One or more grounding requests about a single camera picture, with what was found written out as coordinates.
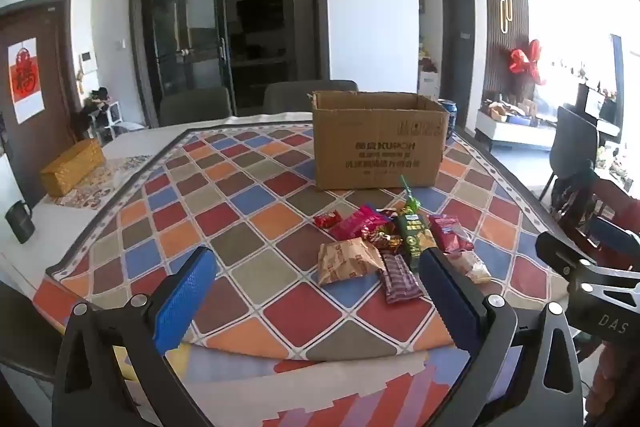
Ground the colourful wrapped candy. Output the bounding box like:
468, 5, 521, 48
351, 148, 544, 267
367, 227, 406, 254

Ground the brown cardboard box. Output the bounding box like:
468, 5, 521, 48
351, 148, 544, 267
307, 90, 451, 192

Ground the dark glass sliding door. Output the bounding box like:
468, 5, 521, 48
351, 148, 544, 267
129, 0, 332, 128

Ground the yellow woven basket box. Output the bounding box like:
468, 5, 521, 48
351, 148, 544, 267
40, 138, 106, 198

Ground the green lollipop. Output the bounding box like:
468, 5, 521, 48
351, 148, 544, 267
399, 175, 422, 217

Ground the magenta snack packet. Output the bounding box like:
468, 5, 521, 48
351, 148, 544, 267
330, 204, 391, 242

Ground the floral placemat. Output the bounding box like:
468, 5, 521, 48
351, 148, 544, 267
54, 155, 152, 210

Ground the blue drink can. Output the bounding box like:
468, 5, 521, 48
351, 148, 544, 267
438, 99, 458, 141

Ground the tan snack packet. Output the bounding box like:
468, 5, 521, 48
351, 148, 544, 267
317, 238, 387, 286

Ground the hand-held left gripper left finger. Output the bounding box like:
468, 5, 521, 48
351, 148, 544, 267
52, 246, 219, 427

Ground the cream snack packet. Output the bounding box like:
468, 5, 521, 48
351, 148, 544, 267
447, 251, 493, 284

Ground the red and white door poster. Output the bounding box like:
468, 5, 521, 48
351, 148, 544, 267
7, 38, 46, 124

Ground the person's right forearm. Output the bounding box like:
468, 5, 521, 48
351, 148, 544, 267
585, 342, 640, 427

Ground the dark interior door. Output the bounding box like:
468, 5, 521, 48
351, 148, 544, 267
441, 0, 477, 128

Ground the checkered colourful tablecloth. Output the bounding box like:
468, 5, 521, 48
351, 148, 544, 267
32, 119, 576, 360

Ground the red bow decoration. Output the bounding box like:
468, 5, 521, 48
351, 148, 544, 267
508, 39, 547, 86

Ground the brown entrance door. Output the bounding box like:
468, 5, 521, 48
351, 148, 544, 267
0, 0, 82, 208

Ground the white storage shelf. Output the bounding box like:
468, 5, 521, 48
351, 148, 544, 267
417, 57, 441, 104

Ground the grey side chair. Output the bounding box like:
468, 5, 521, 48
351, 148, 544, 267
539, 105, 601, 201

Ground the small red candy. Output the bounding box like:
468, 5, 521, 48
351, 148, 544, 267
314, 210, 343, 230

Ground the black mug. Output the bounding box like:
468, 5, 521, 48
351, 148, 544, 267
5, 200, 36, 244

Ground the narrow grey dining chair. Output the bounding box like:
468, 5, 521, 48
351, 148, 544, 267
159, 87, 235, 128

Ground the white low cabinet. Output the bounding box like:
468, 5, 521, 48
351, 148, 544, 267
474, 106, 557, 152

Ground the red and white snack packet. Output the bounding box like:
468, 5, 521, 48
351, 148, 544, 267
428, 214, 475, 254

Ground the wide grey dining chair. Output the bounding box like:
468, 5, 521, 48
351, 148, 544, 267
262, 80, 359, 114

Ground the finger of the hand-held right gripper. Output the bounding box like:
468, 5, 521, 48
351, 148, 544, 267
590, 216, 640, 254
535, 231, 640, 304

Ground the green snack packet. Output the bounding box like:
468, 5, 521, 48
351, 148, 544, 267
397, 213, 435, 270

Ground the white shoe rack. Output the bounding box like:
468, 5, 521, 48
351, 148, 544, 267
71, 86, 127, 144

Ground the dark wooden chair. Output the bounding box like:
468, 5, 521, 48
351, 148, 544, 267
550, 162, 640, 258

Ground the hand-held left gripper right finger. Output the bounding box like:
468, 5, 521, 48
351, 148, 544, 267
419, 248, 584, 427

